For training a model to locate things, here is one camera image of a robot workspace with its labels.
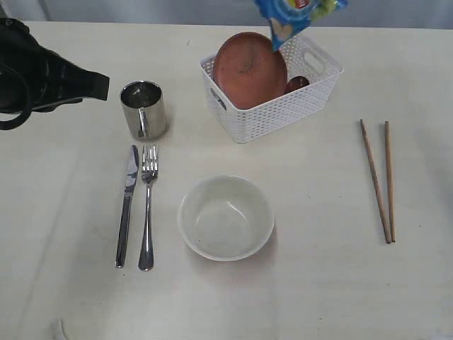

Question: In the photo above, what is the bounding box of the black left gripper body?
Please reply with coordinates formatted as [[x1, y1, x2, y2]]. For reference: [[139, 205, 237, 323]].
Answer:
[[1, 18, 110, 113]]

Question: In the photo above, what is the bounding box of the silver metal cup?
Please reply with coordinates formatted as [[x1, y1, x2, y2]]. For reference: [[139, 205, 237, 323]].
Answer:
[[120, 80, 167, 141]]

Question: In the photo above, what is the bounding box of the silver table knife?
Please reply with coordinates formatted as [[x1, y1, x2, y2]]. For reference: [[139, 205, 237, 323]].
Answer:
[[115, 145, 139, 268]]

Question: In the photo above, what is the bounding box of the silver metal fork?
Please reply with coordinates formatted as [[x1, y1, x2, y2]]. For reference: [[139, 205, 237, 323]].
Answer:
[[138, 144, 159, 271]]

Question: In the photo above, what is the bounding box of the speckled white bowl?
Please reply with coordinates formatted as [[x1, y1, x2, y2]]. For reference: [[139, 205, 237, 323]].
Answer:
[[177, 175, 275, 262]]

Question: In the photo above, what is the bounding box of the blue chips snack bag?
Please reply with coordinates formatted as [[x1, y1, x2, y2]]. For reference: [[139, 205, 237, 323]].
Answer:
[[254, 0, 348, 52]]

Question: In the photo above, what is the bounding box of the wooden chopstick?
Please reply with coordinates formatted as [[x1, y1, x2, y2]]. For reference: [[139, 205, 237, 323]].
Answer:
[[384, 121, 396, 243], [360, 119, 391, 244]]

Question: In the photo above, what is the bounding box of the brown round plate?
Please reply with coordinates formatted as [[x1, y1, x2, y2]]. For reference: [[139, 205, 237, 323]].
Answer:
[[213, 32, 287, 110]]

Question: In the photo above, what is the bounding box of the brown wooden spoon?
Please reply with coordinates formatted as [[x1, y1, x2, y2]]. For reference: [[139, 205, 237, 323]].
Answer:
[[285, 76, 310, 94]]

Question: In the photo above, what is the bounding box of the white perforated plastic basket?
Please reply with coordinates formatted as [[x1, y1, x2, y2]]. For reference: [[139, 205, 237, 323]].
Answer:
[[200, 33, 344, 144]]

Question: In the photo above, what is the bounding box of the grey backdrop curtain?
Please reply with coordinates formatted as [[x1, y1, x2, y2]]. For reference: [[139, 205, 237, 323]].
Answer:
[[1, 0, 452, 29]]

